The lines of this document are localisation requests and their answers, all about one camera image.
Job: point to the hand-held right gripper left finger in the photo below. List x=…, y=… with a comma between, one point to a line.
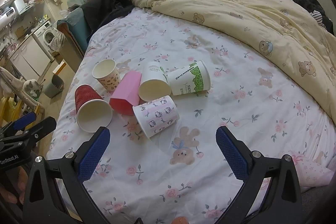
x=94, y=154

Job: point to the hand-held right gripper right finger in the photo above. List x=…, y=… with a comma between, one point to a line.
x=232, y=154

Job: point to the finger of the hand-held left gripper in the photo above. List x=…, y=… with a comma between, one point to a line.
x=43, y=125
x=23, y=121

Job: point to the pink cat print paper cup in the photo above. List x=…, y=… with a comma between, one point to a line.
x=157, y=116

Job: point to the red ribbed paper cup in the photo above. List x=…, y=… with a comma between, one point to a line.
x=86, y=95

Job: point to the pink plastic cup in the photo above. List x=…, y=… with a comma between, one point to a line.
x=126, y=90

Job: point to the bear print paper cup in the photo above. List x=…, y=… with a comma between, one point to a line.
x=110, y=81

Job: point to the white cup with green label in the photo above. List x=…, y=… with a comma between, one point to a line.
x=183, y=79

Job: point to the white cup with green sprig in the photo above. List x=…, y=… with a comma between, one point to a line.
x=153, y=87

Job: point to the person's left hand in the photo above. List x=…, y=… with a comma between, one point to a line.
x=22, y=178

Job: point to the yellow rack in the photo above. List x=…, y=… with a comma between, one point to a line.
x=8, y=108

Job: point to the floral bear print bedsheet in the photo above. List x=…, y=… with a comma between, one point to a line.
x=236, y=121

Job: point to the beige clothes on rack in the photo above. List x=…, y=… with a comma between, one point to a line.
x=26, y=86

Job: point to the grey trash bin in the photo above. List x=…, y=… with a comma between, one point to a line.
x=53, y=86

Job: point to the cardboard box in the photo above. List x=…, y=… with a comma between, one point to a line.
x=59, y=68

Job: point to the white floor cabinet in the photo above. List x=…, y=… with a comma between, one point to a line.
x=31, y=58

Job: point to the pink floral pillow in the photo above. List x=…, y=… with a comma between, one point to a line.
x=312, y=171

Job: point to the white washing machine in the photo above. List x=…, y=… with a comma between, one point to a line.
x=48, y=35

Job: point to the white water heater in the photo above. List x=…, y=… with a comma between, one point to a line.
x=8, y=15

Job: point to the dark clothes pile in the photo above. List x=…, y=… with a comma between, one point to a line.
x=110, y=3

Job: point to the yellow bear print duvet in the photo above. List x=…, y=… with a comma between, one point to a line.
x=236, y=11

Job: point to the striped cloth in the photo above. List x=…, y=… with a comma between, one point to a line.
x=318, y=18

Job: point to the black fluffy cloth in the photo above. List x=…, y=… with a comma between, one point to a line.
x=307, y=2

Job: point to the teal bed frame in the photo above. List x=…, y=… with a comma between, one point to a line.
x=76, y=35

